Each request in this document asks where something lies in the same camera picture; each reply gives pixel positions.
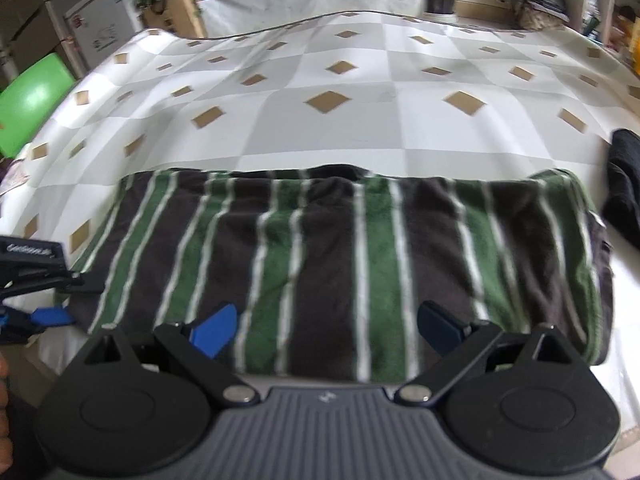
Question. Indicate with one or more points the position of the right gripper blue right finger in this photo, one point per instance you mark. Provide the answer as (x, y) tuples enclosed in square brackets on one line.
[(440, 329)]

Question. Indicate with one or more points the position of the black folded garment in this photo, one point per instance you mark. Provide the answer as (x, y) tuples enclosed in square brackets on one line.
[(621, 207)]

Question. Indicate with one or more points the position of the brown cardboard box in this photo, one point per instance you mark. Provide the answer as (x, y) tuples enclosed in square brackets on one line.
[(180, 17)]

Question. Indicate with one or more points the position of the white checkered tablecloth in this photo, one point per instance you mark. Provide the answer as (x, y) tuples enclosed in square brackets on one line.
[(394, 96)]

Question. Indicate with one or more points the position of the green plastic chair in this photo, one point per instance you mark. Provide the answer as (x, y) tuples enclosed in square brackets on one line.
[(30, 99)]

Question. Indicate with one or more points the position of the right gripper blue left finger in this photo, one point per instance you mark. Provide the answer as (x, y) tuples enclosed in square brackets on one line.
[(213, 334)]

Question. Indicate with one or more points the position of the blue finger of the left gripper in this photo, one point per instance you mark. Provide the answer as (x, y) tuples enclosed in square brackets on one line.
[(17, 327), (92, 282)]

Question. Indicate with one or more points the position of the green brown striped t-shirt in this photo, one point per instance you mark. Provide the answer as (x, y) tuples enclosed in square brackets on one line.
[(328, 266)]

